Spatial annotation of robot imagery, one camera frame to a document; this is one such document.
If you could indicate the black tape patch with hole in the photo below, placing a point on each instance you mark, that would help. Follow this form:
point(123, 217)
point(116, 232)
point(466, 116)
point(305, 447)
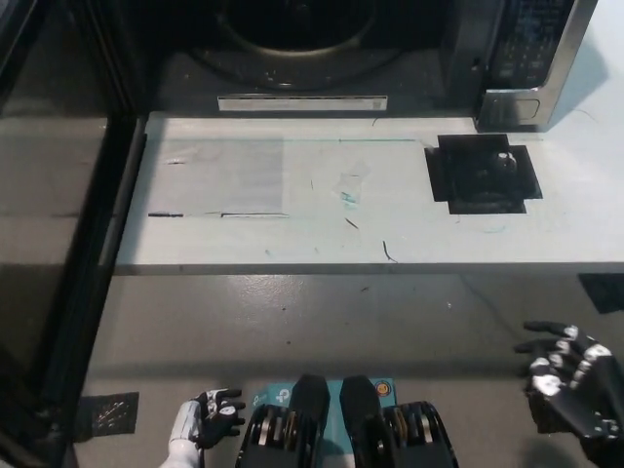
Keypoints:
point(468, 190)

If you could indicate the white microwave label sticker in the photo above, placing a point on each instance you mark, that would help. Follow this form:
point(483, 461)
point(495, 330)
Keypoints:
point(302, 104)

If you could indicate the black floor tape square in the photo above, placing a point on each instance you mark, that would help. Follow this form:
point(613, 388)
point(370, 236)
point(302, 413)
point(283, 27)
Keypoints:
point(109, 413)

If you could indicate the teal cardboard box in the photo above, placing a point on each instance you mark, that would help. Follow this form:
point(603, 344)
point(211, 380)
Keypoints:
point(334, 395)

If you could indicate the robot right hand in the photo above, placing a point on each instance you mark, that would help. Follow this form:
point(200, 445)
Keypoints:
point(575, 385)

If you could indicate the black floor mat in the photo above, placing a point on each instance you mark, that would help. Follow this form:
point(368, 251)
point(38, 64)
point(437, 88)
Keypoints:
point(604, 292)

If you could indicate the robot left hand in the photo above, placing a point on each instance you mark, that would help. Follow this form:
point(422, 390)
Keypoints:
point(219, 419)

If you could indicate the glass microwave turntable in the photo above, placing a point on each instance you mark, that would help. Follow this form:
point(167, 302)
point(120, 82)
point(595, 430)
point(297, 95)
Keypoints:
point(302, 68)

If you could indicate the clear tape sheet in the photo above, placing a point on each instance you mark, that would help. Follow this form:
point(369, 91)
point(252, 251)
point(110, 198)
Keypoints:
point(214, 180)

